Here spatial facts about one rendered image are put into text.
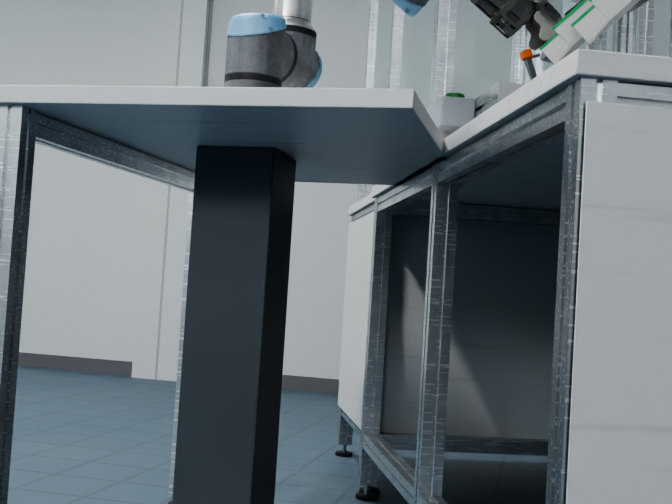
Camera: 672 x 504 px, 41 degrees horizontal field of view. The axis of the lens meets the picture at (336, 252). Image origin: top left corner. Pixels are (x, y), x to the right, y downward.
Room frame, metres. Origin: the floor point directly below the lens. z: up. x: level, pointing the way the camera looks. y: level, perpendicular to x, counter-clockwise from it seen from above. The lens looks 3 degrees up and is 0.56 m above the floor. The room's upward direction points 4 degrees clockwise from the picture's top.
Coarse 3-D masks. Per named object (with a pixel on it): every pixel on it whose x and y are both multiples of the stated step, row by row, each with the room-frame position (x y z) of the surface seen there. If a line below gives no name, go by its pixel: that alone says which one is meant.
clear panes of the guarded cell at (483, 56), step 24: (384, 0) 2.86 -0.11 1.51; (432, 0) 3.12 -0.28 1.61; (384, 24) 2.83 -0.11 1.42; (408, 24) 3.11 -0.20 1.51; (432, 24) 3.12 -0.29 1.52; (480, 24) 3.14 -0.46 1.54; (384, 48) 2.80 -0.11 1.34; (408, 48) 3.11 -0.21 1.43; (432, 48) 3.12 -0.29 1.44; (456, 48) 3.13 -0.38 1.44; (480, 48) 3.14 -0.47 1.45; (504, 48) 3.15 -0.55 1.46; (384, 72) 2.77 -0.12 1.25; (408, 72) 3.11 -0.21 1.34; (456, 72) 3.13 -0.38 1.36; (480, 72) 3.14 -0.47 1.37; (504, 72) 3.15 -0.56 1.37
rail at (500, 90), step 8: (496, 88) 1.62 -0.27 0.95; (504, 88) 1.61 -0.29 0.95; (512, 88) 1.61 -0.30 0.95; (480, 96) 1.73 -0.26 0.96; (488, 96) 1.67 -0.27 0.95; (496, 96) 1.64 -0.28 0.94; (504, 96) 1.61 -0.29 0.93; (480, 104) 1.72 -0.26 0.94; (488, 104) 1.67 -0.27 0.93; (480, 112) 1.72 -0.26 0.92
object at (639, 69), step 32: (576, 64) 1.03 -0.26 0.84; (608, 64) 1.03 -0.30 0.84; (640, 64) 1.03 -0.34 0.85; (512, 96) 1.26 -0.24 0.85; (544, 96) 1.15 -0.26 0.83; (480, 128) 1.42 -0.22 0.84; (512, 160) 1.69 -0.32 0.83; (544, 160) 1.66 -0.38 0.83; (384, 192) 2.35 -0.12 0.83; (480, 192) 2.22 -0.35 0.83; (512, 192) 2.18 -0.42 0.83; (544, 192) 2.14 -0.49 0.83
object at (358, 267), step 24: (360, 216) 2.93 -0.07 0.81; (360, 240) 2.82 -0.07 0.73; (360, 264) 2.79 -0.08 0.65; (360, 288) 2.76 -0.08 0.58; (360, 312) 2.73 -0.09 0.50; (360, 336) 2.70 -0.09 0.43; (360, 360) 2.67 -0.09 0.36; (360, 384) 2.64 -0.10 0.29; (360, 408) 2.61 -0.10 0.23; (360, 432) 2.65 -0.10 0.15
